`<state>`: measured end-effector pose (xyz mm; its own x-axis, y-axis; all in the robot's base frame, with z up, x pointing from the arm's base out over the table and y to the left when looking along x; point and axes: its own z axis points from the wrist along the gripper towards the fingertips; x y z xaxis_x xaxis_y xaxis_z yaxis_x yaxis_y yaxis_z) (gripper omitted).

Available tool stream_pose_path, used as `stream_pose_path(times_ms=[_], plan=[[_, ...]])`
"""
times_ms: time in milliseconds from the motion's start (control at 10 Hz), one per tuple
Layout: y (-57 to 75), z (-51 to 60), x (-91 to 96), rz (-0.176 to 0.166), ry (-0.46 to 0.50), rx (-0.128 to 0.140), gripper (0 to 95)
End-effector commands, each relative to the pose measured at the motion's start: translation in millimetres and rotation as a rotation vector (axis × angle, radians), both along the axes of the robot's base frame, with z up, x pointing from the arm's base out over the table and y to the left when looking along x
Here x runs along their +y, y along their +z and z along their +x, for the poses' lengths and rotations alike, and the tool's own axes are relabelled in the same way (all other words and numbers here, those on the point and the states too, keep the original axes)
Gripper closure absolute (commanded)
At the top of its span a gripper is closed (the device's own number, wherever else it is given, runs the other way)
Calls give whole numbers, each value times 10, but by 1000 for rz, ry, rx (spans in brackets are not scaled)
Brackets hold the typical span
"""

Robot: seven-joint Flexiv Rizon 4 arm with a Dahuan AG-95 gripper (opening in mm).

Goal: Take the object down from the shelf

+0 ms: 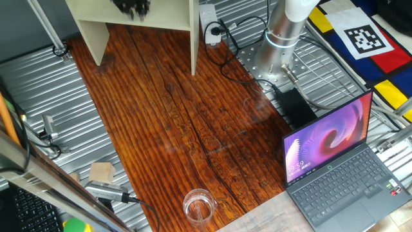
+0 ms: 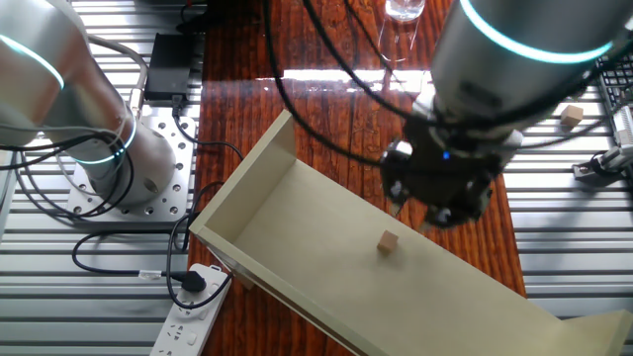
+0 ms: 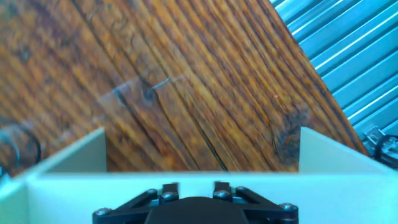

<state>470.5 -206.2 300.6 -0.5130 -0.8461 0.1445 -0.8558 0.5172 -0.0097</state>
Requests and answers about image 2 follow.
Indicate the white power strip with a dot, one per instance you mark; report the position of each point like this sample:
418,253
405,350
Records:
183,331

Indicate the beige open tray box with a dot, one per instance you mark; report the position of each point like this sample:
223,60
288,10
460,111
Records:
321,257

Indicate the small wooden cube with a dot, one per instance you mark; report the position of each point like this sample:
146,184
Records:
571,115
388,242

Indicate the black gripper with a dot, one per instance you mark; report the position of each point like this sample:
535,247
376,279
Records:
445,173

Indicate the silver perforated mounting plate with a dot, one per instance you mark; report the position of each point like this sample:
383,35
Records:
173,198

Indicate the black power adapter box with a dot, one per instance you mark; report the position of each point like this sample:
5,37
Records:
168,69

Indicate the black keyboard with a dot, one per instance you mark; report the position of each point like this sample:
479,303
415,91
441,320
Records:
615,84

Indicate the gray aluminium profile bar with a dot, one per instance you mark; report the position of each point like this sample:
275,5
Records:
6,193

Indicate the black power plug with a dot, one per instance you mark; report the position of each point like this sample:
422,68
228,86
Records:
193,282

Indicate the clear drinking glass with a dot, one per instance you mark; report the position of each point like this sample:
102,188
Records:
404,10

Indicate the wood grain table mat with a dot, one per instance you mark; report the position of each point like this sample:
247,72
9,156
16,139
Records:
336,123

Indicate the white ribbed device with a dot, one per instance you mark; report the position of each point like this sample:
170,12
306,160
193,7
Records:
624,126

